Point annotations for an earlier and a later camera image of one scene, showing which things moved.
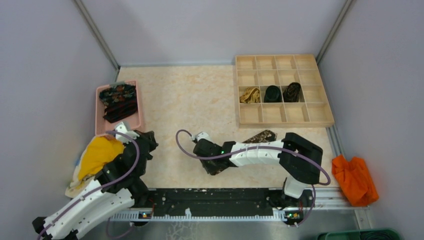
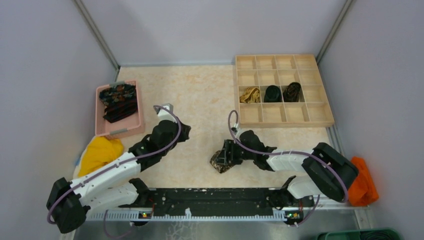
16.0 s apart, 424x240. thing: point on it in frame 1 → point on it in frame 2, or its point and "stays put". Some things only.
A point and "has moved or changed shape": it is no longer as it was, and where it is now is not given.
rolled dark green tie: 273,94 stays put
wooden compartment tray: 260,71 stays put
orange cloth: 355,180 stays put
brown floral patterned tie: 266,135 has moved or changed shape
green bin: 374,234 stays put
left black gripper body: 153,144 → 183,137
